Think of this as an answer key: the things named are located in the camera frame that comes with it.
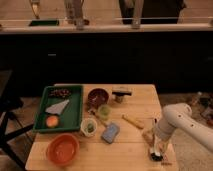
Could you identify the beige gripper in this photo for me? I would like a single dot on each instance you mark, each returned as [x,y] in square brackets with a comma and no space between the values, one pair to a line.
[147,135]

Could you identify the white black dish brush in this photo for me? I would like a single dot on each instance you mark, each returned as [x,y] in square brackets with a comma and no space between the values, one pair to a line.
[155,151]

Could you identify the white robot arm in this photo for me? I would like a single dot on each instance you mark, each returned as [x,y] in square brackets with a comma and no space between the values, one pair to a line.
[176,116]

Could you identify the green plastic tray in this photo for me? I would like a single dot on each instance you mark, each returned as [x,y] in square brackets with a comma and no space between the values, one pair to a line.
[71,117]

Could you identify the blue sponge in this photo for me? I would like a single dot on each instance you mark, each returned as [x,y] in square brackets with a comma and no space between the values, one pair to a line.
[110,133]

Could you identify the light green cup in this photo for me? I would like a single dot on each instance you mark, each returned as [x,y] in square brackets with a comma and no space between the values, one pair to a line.
[103,112]

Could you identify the black top wooden stamp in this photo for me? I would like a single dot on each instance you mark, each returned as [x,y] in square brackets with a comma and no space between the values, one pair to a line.
[120,93]

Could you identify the white cup with greens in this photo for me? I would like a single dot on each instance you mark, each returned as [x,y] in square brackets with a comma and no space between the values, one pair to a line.
[88,127]

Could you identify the dark red bowl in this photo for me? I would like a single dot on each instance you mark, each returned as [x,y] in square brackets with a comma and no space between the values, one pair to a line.
[97,97]

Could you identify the orange plastic bowl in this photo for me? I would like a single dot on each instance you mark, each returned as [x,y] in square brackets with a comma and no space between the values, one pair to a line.
[62,150]

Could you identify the grey triangular cloth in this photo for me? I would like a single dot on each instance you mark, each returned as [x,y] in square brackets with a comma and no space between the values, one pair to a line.
[57,108]

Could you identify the orange fruit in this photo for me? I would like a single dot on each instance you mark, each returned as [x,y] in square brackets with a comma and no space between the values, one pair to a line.
[52,121]

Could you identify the dark red grapes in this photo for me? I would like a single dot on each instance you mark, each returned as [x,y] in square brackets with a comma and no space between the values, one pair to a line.
[60,93]

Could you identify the black chair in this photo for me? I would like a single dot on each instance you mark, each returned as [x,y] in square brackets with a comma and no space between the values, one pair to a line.
[8,114]

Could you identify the green item on counter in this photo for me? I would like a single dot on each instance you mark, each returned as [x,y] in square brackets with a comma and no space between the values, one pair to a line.
[44,23]

